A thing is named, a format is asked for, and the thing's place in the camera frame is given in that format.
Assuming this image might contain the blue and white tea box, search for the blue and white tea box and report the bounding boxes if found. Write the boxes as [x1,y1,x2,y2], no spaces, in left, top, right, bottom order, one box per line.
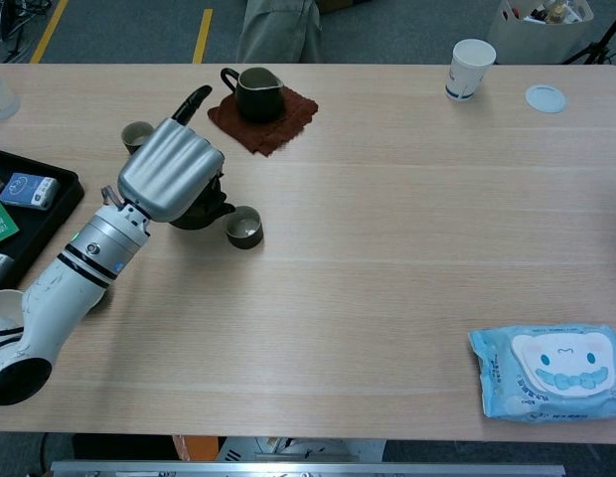
[0,172,60,210]

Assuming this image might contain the orange panel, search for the orange panel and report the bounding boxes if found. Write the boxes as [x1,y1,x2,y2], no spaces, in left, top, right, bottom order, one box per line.
[171,434,220,462]

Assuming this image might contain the white round plastic lid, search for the white round plastic lid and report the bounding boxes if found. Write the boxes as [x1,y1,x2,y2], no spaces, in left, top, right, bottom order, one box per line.
[525,83,567,114]

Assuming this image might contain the large beige bowl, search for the large beige bowl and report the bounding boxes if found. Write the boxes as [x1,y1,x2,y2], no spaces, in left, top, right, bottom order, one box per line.
[0,289,26,349]

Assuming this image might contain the black tray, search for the black tray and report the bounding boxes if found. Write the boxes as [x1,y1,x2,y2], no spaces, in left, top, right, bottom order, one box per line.
[0,146,85,292]

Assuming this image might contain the white paper cup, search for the white paper cup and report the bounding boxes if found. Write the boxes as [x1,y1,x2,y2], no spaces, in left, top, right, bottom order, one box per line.
[444,39,497,102]

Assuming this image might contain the green tea packet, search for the green tea packet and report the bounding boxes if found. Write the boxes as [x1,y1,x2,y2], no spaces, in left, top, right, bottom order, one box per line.
[0,201,20,247]

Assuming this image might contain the aluminium profile rail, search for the aluminium profile rail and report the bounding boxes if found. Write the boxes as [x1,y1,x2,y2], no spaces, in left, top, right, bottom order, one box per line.
[50,460,566,477]

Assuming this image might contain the translucent plastic cup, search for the translucent plastic cup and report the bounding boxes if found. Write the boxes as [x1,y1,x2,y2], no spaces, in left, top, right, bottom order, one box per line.
[0,69,21,123]

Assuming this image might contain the brown folded tea cloth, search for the brown folded tea cloth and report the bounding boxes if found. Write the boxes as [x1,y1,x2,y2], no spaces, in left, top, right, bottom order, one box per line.
[207,86,321,158]

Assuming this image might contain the black tripod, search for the black tripod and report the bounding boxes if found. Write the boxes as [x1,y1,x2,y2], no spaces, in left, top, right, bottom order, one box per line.
[560,0,616,66]

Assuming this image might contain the black cast iron teapot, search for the black cast iron teapot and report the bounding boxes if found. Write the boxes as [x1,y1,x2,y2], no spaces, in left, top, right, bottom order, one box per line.
[168,171,237,231]

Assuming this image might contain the dark ceramic pitcher with handle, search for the dark ceramic pitcher with handle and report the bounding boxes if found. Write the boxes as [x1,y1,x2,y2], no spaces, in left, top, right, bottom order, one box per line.
[220,67,285,124]

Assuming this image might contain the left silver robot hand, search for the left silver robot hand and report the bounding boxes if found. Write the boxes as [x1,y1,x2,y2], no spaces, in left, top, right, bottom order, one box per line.
[116,84,229,224]

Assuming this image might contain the white bag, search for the white bag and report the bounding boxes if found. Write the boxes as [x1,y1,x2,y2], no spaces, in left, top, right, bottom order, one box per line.
[488,0,595,65]

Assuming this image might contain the blue wet wipes pack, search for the blue wet wipes pack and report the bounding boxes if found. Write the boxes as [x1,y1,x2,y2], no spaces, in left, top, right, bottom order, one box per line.
[467,325,616,422]

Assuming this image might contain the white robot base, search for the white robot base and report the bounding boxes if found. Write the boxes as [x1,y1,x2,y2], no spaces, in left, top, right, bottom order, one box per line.
[216,435,386,463]

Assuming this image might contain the person legs in khaki trousers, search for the person legs in khaki trousers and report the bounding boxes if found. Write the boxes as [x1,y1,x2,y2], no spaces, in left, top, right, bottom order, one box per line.
[236,0,323,65]

